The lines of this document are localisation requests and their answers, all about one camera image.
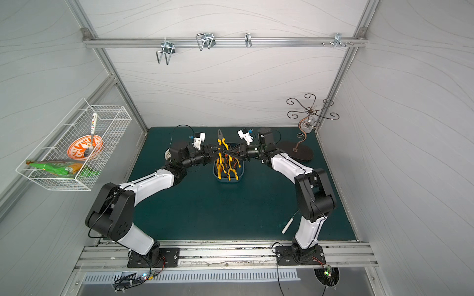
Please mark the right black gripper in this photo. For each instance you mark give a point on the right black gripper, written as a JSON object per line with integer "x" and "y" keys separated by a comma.
{"x": 244, "y": 151}

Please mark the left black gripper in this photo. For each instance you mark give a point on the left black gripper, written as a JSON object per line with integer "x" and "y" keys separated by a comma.
{"x": 209, "y": 154}

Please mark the blue plastic storage box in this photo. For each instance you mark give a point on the blue plastic storage box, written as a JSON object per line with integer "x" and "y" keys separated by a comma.
{"x": 224, "y": 179}

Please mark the yellow black pliers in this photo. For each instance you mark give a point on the yellow black pliers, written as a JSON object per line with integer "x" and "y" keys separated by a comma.
{"x": 221, "y": 140}
{"x": 220, "y": 166}

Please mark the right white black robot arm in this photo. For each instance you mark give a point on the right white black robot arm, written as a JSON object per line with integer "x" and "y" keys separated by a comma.
{"x": 314, "y": 193}

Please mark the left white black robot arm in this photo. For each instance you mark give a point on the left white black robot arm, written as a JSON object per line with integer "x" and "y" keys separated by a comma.
{"x": 112, "y": 214}

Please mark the yellow pliers in box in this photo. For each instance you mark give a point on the yellow pliers in box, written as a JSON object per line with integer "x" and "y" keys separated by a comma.
{"x": 231, "y": 165}

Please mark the white round strainer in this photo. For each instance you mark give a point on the white round strainer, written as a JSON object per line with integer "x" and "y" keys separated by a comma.
{"x": 167, "y": 155}

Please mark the brown metal jewelry stand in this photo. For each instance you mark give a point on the brown metal jewelry stand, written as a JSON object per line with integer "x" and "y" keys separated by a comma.
{"x": 310, "y": 121}

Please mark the double prong metal hook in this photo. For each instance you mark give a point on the double prong metal hook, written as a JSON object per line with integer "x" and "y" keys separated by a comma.
{"x": 165, "y": 53}

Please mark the loop metal hook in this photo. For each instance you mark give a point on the loop metal hook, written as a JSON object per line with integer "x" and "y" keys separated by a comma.
{"x": 205, "y": 40}

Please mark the small metal hook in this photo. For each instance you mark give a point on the small metal hook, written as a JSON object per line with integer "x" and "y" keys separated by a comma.
{"x": 248, "y": 40}

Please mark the orange white patterned bowl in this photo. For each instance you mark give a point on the orange white patterned bowl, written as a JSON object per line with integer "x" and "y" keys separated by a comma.
{"x": 76, "y": 150}

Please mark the green snack packet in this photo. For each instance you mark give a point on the green snack packet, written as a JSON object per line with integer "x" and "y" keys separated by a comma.
{"x": 63, "y": 168}

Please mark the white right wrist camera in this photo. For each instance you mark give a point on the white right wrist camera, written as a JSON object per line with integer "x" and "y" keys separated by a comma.
{"x": 246, "y": 136}

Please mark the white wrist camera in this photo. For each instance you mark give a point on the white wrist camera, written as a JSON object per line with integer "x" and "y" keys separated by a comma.
{"x": 198, "y": 139}
{"x": 246, "y": 136}

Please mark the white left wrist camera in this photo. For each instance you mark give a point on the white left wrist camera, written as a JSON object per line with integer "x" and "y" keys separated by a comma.
{"x": 198, "y": 139}

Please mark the white handled small tool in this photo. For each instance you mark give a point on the white handled small tool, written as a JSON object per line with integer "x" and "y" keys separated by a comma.
{"x": 291, "y": 220}

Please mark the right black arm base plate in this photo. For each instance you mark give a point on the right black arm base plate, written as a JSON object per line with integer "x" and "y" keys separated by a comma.
{"x": 293, "y": 255}

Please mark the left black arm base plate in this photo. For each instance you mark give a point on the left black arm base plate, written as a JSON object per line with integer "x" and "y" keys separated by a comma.
{"x": 156, "y": 258}

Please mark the white handled spoon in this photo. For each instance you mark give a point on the white handled spoon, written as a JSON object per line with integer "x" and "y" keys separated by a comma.
{"x": 90, "y": 147}

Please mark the white vented cable duct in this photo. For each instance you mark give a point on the white vented cable duct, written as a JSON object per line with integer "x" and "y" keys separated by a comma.
{"x": 196, "y": 276}

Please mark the white wire wall basket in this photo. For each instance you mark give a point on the white wire wall basket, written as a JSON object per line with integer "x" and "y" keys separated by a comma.
{"x": 112, "y": 123}

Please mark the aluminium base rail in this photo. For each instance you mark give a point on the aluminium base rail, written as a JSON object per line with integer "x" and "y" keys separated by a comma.
{"x": 231, "y": 254}

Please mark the right metal bracket hook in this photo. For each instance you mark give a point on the right metal bracket hook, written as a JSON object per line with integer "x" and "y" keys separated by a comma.
{"x": 338, "y": 42}

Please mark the aluminium cross rail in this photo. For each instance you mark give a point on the aluminium cross rail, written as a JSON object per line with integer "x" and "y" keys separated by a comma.
{"x": 221, "y": 42}

